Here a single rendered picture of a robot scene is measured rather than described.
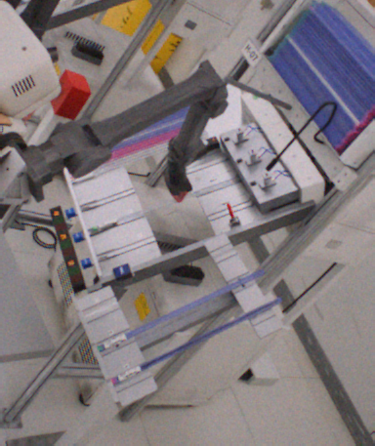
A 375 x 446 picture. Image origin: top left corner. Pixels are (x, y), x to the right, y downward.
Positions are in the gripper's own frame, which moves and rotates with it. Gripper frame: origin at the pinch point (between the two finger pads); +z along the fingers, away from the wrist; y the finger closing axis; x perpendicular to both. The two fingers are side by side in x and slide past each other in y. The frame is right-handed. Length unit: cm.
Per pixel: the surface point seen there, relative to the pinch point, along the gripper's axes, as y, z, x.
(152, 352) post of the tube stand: -44, 11, 24
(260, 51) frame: 37, -22, -45
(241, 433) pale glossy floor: -31, 131, -13
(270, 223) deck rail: -21.4, -1.2, -22.9
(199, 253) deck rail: -21.2, 3.0, 1.0
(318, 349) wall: 13, 175, -81
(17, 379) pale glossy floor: -6, 66, 69
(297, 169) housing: -11.6, -10.8, -36.1
